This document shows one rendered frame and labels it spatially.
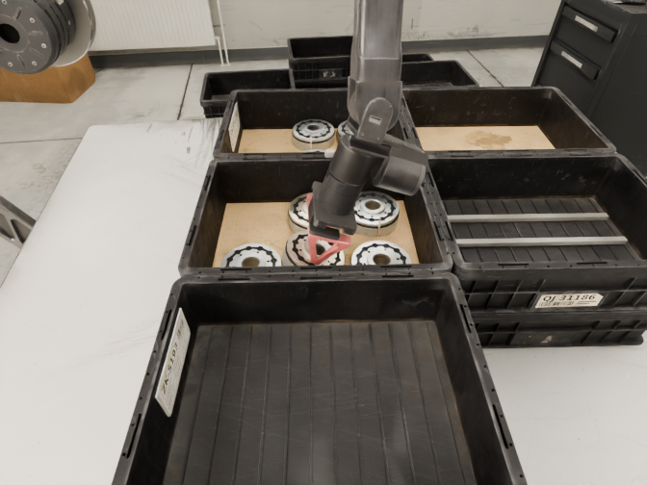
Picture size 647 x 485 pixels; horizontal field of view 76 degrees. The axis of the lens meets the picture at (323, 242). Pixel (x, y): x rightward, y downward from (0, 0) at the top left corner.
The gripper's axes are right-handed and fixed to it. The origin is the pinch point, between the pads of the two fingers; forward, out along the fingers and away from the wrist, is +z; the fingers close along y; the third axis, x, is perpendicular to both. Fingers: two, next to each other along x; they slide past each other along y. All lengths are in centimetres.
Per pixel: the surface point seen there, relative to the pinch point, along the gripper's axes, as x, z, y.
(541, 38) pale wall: -219, -12, 339
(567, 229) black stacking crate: -47.9, -11.1, 8.5
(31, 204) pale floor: 111, 123, 131
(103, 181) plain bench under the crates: 48, 33, 47
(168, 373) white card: 17.9, 5.7, -23.0
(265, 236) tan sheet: 7.3, 7.7, 9.0
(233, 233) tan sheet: 13.1, 9.6, 10.1
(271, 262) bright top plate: 6.4, 4.7, -0.9
